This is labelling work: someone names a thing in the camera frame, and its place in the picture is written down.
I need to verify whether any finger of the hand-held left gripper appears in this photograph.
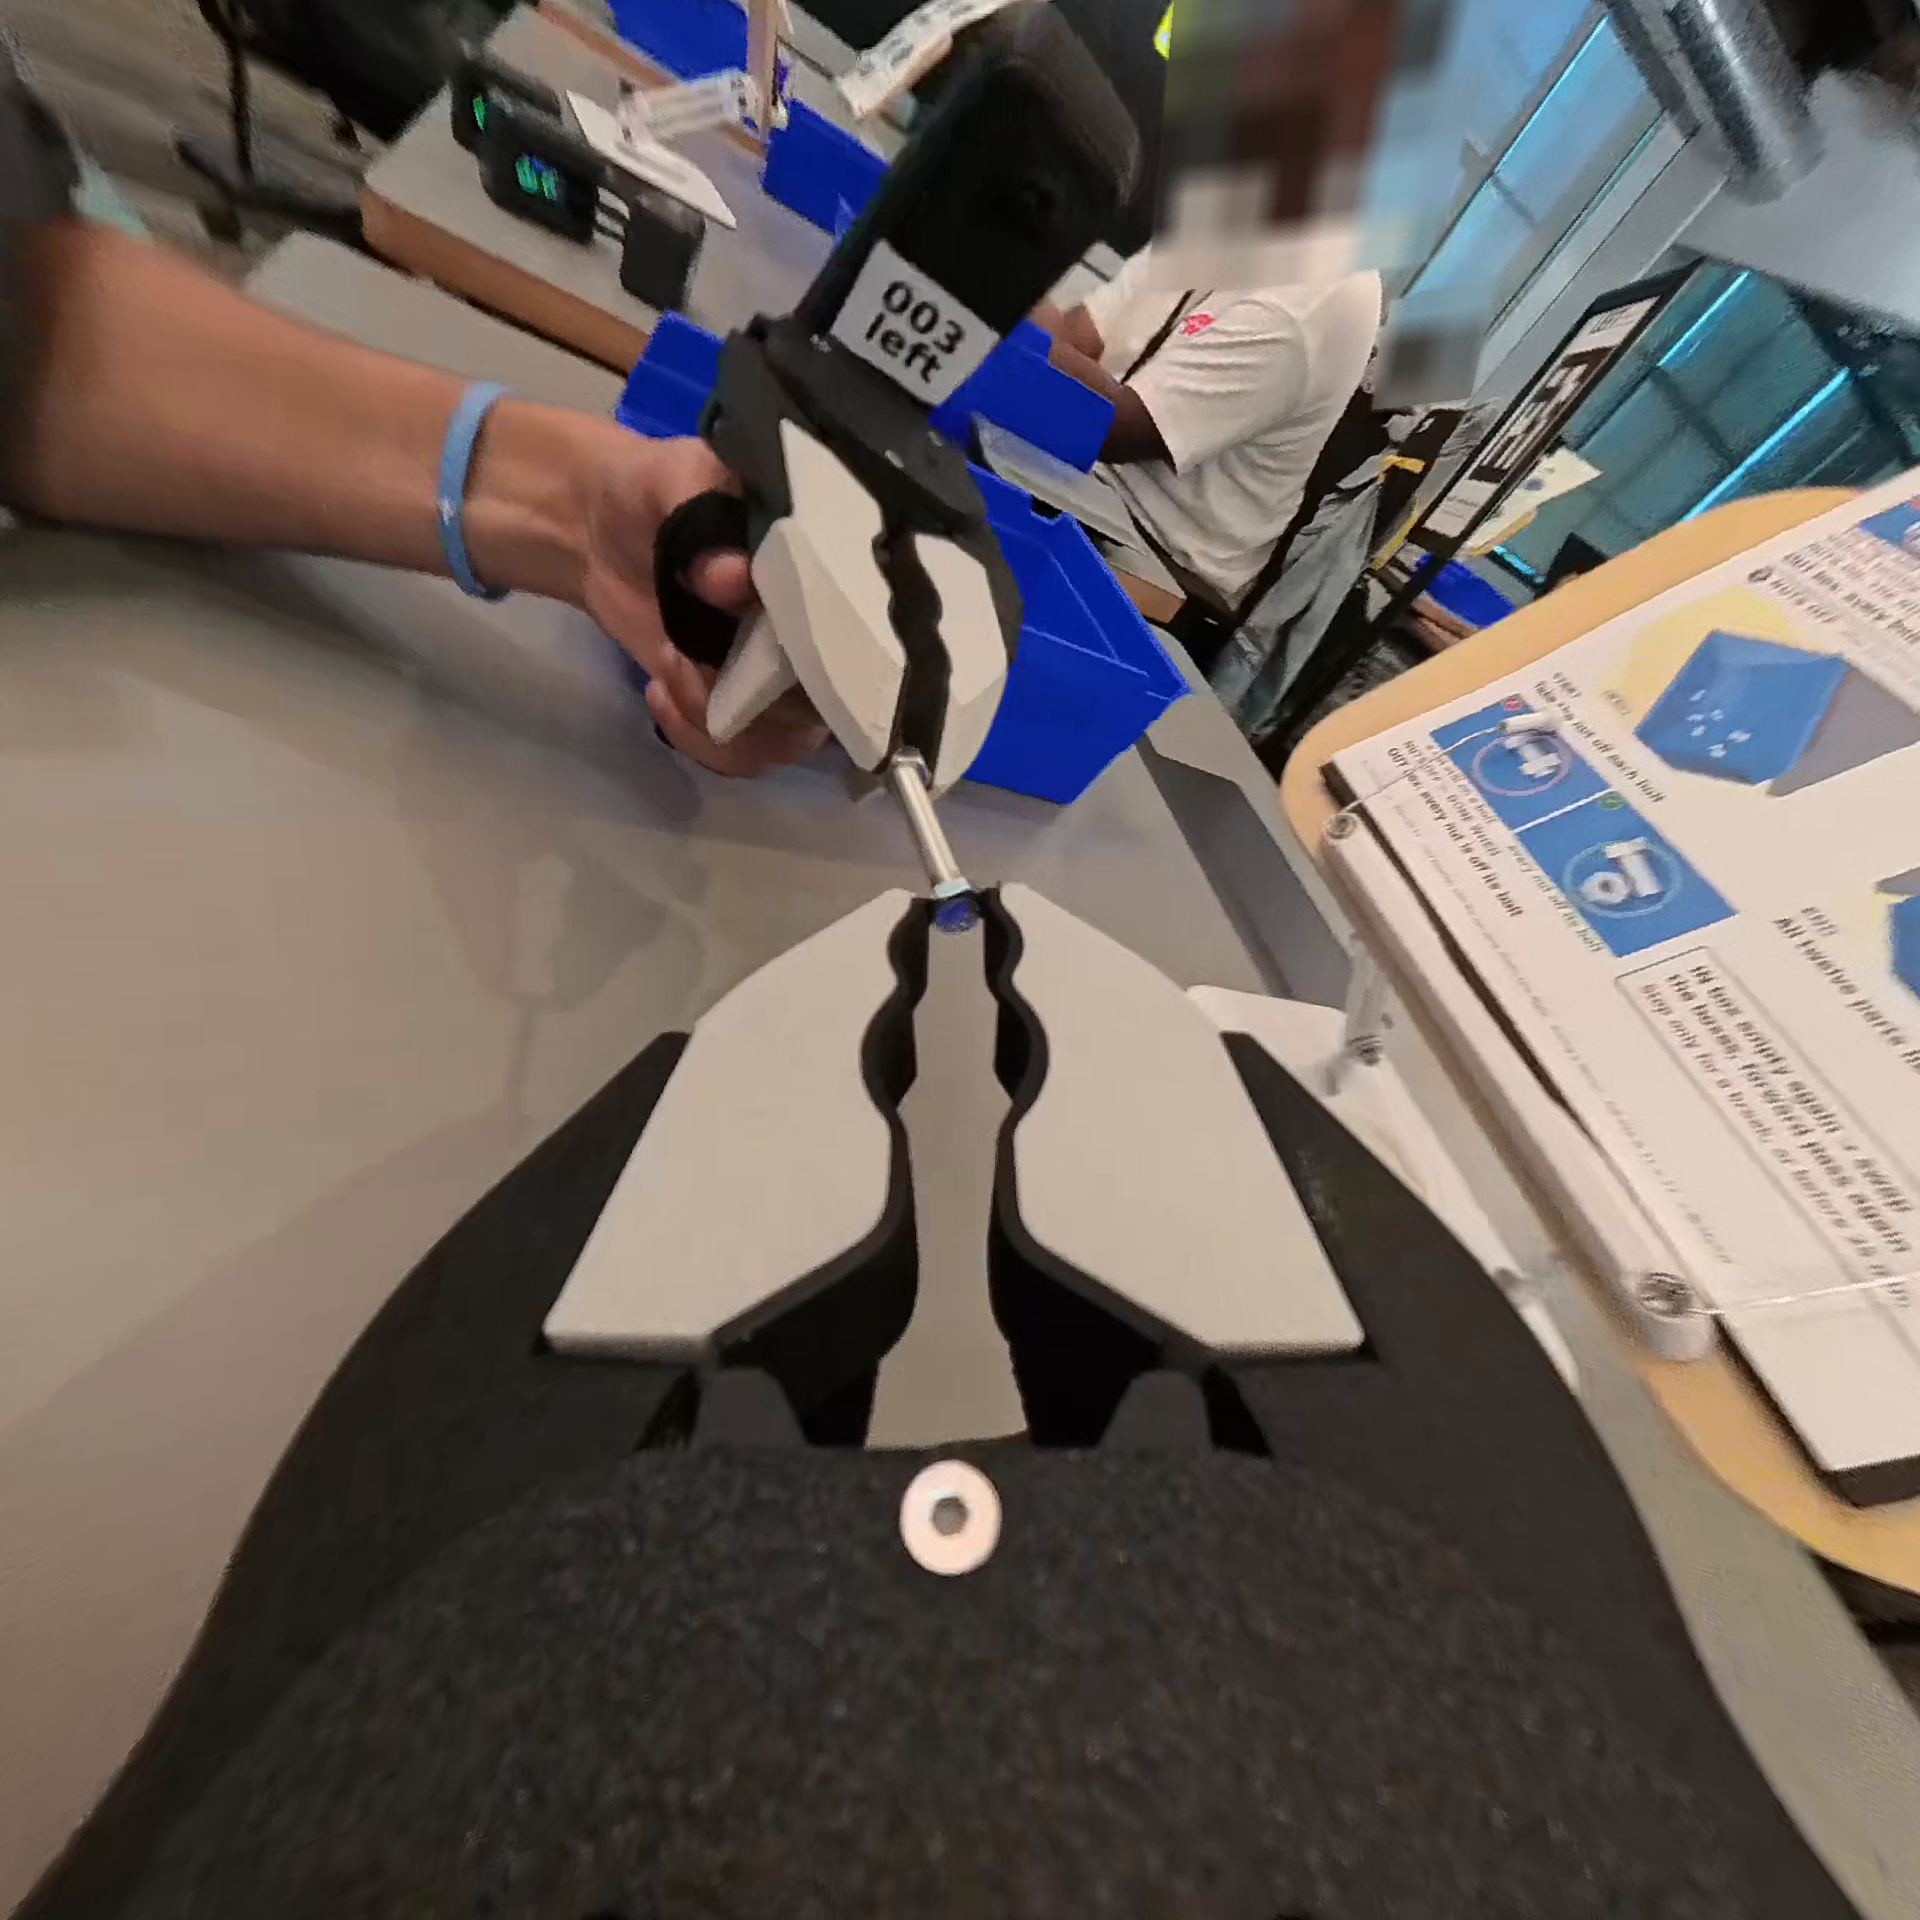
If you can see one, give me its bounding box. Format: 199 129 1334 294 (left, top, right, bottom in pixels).
745 417 917 788
893 528 1024 801

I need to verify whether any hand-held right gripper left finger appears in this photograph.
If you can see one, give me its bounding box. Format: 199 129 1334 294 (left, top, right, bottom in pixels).
545 889 957 1417

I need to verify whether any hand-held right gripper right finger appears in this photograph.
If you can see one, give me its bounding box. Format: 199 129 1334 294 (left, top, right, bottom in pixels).
960 889 1368 1417

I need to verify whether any silver bolt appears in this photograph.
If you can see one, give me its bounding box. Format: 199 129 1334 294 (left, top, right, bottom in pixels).
880 752 975 898

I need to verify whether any person's left forearm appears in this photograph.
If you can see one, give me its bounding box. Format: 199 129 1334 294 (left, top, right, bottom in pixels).
0 211 489 589

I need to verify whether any grey desk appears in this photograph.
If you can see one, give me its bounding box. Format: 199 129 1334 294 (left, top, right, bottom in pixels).
0 227 1920 1920

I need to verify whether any person's left hand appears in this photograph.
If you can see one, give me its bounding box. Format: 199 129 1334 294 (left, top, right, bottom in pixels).
481 400 833 782

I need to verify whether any white document stand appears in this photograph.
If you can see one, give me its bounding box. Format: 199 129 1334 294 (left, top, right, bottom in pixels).
573 0 1023 234
1187 985 1595 1385

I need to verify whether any black digital timer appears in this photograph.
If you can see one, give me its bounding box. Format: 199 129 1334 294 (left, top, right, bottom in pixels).
616 181 712 313
451 54 621 251

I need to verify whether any blue wristband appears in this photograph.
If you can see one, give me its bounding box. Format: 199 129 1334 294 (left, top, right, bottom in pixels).
432 380 519 605

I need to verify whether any black white marker board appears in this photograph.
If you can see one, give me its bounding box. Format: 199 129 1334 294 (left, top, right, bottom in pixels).
1441 273 1703 560

